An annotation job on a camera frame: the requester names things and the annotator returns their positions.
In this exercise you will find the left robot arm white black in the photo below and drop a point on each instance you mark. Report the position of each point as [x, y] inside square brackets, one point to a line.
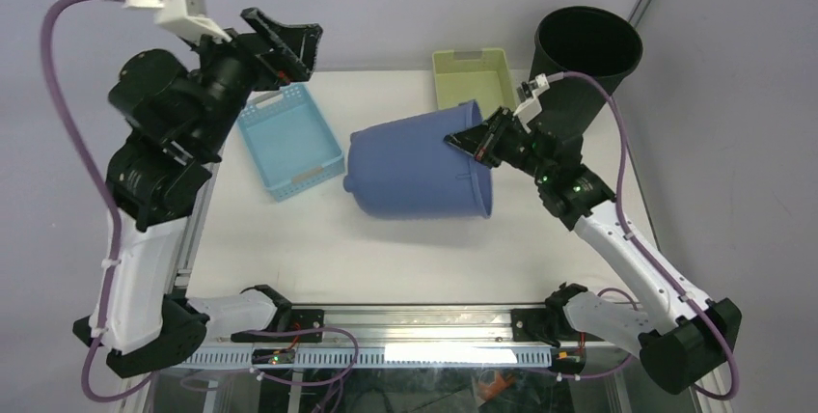
[180, 119]

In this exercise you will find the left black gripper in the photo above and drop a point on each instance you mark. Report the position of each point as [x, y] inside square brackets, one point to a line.
[293, 60]

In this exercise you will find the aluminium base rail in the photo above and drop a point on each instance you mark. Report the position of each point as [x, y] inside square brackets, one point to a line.
[359, 326]

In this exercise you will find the light blue plastic basket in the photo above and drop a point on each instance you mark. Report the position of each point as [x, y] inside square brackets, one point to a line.
[289, 141]

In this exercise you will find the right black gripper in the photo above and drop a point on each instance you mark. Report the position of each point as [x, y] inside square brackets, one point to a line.
[479, 140]

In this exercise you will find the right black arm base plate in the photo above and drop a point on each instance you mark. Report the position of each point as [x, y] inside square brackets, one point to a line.
[535, 325]

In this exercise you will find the white slotted cable duct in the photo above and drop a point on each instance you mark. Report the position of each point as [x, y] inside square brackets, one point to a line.
[389, 356]

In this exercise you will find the black plastic bucket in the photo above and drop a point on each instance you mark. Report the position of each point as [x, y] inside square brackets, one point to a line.
[588, 40]

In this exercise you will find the light green plastic basket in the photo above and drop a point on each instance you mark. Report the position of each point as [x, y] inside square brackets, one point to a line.
[480, 75]

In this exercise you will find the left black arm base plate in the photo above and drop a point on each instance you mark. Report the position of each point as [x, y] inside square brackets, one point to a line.
[300, 319]

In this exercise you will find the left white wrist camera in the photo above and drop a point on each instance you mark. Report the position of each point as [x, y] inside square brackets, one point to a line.
[185, 19]

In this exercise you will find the large blue plastic bucket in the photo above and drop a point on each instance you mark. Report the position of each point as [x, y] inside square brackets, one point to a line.
[405, 170]

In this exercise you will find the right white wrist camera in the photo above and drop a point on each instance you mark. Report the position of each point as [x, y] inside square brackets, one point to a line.
[530, 107]

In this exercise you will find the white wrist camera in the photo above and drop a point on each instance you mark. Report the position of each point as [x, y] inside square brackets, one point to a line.
[530, 107]
[185, 19]

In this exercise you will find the orange object under table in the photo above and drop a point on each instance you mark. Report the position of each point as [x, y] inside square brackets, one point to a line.
[491, 383]

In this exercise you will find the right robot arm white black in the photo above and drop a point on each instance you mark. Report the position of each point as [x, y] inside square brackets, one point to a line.
[680, 334]

